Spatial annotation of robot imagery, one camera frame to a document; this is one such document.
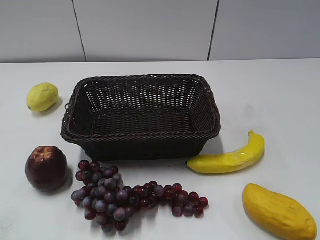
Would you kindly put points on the yellow banana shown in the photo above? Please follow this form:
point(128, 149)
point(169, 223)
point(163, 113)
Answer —
point(230, 162)

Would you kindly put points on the yellow mango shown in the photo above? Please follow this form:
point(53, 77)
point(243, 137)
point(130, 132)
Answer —
point(279, 214)

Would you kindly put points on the dark red apple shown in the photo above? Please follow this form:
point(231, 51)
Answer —
point(46, 168)

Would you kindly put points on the dark woven wicker basket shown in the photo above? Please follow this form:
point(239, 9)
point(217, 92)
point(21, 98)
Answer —
point(141, 117)

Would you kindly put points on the yellow lemon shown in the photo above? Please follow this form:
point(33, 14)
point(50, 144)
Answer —
point(42, 97)

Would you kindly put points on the purple red grape bunch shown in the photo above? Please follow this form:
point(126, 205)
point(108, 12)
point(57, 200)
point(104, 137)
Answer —
point(111, 204)

